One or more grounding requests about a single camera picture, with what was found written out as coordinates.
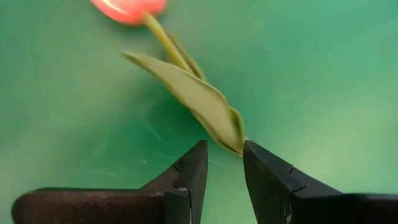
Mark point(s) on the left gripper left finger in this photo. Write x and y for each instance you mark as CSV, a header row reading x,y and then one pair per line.
x,y
124,205

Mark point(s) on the pale pink artificial tulip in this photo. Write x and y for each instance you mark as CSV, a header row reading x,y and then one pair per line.
x,y
199,96

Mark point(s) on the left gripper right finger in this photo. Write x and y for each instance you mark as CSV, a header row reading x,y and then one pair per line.
x,y
295,202

